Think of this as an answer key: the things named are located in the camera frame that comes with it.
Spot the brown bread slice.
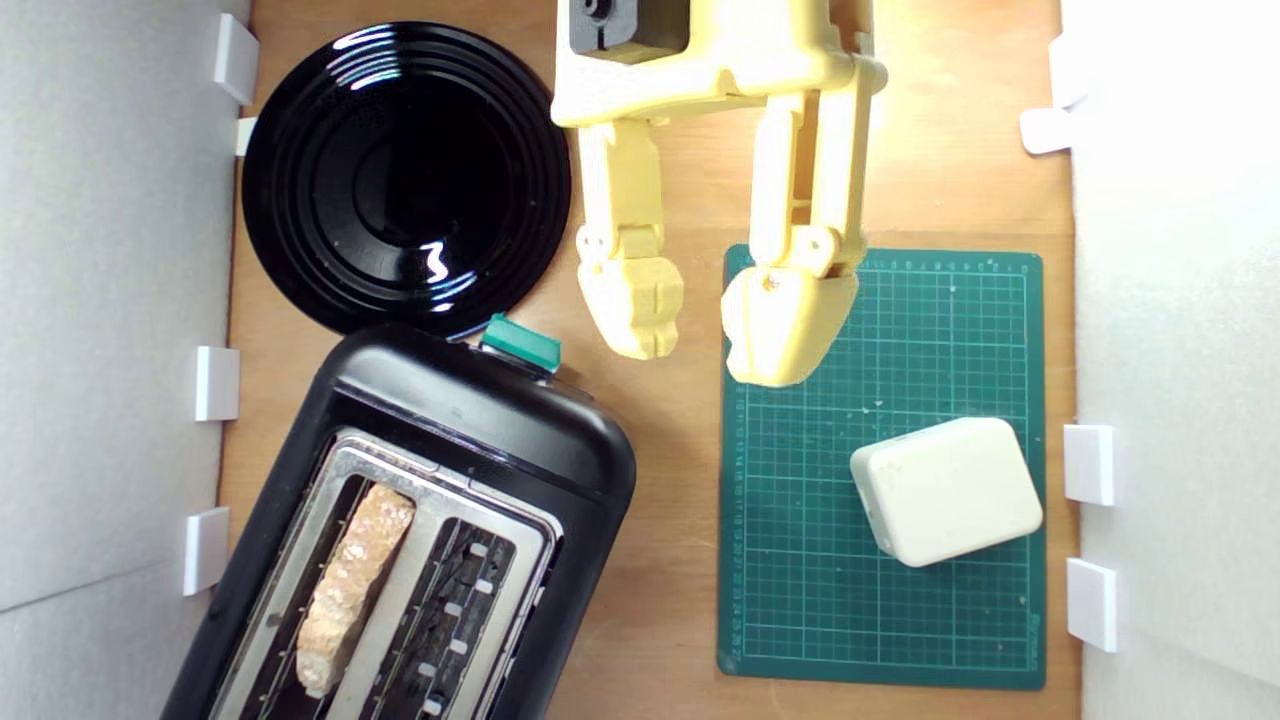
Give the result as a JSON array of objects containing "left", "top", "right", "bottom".
[{"left": 295, "top": 482, "right": 417, "bottom": 699}]

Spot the black two-slot toaster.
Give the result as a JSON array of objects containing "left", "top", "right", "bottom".
[{"left": 160, "top": 322, "right": 638, "bottom": 720}]

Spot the green cutting mat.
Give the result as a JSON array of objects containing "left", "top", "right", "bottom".
[{"left": 717, "top": 244, "right": 1047, "bottom": 691}]

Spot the white block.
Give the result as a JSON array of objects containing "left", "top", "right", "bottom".
[{"left": 849, "top": 416, "right": 1044, "bottom": 569}]

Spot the black plate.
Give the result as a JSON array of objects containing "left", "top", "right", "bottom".
[{"left": 242, "top": 20, "right": 573, "bottom": 339}]

